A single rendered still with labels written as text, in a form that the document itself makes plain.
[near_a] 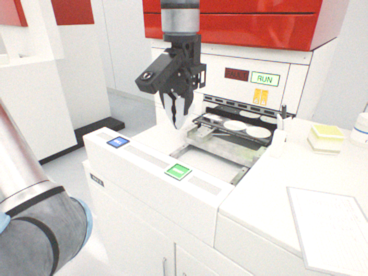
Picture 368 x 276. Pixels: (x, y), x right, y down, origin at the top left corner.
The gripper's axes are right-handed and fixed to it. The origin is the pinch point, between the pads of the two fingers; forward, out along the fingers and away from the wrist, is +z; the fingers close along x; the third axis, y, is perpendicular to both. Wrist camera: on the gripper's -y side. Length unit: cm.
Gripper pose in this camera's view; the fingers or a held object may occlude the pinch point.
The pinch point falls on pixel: (175, 125)
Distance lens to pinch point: 54.0
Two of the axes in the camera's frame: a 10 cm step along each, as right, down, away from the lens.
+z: 0.0, 8.7, 4.9
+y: 6.1, -3.9, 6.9
